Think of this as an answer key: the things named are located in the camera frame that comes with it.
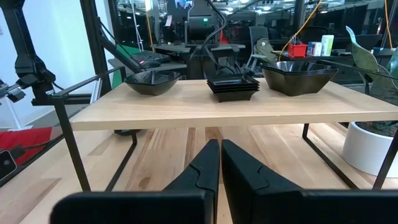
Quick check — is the grey office chair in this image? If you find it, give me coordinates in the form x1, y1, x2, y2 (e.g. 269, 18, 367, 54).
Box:
248, 26, 279, 74

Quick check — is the wooden shelf with black legs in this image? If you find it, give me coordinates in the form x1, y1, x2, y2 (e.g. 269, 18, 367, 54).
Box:
51, 60, 398, 192

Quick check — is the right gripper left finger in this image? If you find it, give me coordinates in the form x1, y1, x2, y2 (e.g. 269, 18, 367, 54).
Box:
49, 139, 221, 224

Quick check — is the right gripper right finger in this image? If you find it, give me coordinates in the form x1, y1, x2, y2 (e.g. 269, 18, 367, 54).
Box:
221, 139, 398, 224

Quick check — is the white and green box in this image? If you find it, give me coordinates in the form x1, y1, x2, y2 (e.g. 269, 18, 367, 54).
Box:
321, 34, 335, 57

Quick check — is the black metal rig frame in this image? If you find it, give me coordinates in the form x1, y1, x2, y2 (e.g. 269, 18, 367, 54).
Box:
0, 0, 144, 189

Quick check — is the yellow hanging cable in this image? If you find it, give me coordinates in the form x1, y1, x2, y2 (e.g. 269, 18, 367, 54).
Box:
277, 0, 323, 62
384, 0, 392, 49

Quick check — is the black wavy square bowl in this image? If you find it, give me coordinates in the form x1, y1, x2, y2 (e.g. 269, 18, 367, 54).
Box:
261, 70, 339, 78
261, 68, 340, 75
262, 73, 339, 97
260, 60, 340, 75

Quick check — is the black jointed mount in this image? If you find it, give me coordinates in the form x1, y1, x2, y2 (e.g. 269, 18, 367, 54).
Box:
0, 0, 57, 106

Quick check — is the green plant in white pot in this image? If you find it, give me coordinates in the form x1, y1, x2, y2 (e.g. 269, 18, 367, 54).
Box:
341, 25, 398, 178

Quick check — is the black keyboard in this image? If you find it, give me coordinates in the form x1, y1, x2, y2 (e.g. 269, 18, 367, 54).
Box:
132, 51, 171, 65

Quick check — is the black smartphone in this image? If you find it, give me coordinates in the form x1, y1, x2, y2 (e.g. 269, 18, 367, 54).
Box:
0, 149, 18, 181

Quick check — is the dark office desk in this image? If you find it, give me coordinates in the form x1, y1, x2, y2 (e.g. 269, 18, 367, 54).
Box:
150, 43, 246, 63

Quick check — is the red cloth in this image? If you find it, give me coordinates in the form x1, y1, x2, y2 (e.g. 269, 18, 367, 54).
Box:
0, 126, 53, 166

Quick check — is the white and blue box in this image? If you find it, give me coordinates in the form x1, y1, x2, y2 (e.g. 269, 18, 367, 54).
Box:
307, 42, 323, 57

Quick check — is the black computer mouse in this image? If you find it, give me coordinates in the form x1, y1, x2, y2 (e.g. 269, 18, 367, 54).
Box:
141, 60, 162, 69

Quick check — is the black leaf-shaped bowl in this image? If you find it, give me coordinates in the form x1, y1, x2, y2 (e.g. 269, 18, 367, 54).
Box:
125, 77, 180, 96
124, 70, 182, 85

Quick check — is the olive bag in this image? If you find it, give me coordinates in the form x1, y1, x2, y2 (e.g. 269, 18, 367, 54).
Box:
254, 37, 279, 63

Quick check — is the red box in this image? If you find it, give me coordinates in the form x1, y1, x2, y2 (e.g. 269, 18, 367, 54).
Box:
287, 34, 308, 58

